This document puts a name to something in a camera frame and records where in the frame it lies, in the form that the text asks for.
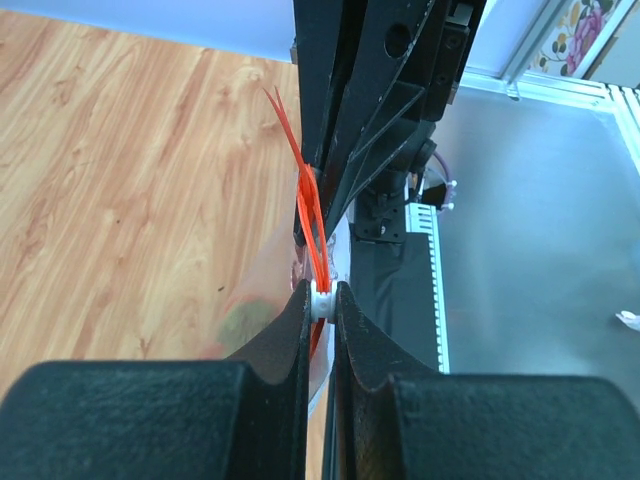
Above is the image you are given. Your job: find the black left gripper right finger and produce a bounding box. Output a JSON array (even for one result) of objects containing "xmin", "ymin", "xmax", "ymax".
[{"xmin": 335, "ymin": 283, "xmax": 639, "ymax": 479}]

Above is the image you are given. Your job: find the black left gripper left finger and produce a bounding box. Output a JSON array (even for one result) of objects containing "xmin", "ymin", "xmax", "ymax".
[{"xmin": 1, "ymin": 282, "xmax": 311, "ymax": 479}]

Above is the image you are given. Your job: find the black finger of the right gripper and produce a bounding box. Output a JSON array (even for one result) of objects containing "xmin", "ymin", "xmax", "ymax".
[{"xmin": 294, "ymin": 1, "xmax": 350, "ymax": 235}]

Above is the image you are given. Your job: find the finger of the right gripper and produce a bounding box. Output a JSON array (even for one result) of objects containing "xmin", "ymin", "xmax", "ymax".
[{"xmin": 324, "ymin": 1, "xmax": 486, "ymax": 230}]

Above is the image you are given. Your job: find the orange zip top bag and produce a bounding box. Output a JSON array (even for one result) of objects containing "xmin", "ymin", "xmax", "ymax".
[{"xmin": 209, "ymin": 86, "xmax": 351, "ymax": 416}]

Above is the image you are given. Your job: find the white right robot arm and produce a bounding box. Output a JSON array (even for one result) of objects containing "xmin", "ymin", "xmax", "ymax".
[{"xmin": 294, "ymin": 1, "xmax": 639, "ymax": 479}]

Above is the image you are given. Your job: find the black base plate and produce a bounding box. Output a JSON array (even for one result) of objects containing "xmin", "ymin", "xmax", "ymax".
[{"xmin": 319, "ymin": 219, "xmax": 444, "ymax": 480}]

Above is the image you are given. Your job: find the white slotted cable duct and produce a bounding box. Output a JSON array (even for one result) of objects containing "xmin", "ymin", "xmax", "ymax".
[{"xmin": 405, "ymin": 203, "xmax": 450, "ymax": 374}]

